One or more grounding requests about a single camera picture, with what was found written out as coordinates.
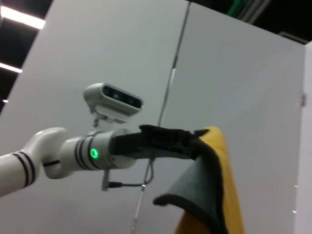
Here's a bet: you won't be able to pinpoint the grey and yellow towel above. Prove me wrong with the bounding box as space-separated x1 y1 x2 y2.
153 125 245 234

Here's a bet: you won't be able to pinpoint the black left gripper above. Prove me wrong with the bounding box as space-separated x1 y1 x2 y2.
111 124 210 163

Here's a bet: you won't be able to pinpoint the left gripper cable with plug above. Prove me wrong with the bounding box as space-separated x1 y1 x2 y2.
101 157 155 191

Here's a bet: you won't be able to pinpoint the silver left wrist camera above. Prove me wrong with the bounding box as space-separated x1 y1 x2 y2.
83 82 144 125

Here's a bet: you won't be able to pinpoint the green ceiling cables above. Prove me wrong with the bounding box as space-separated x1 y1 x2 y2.
225 0 247 19

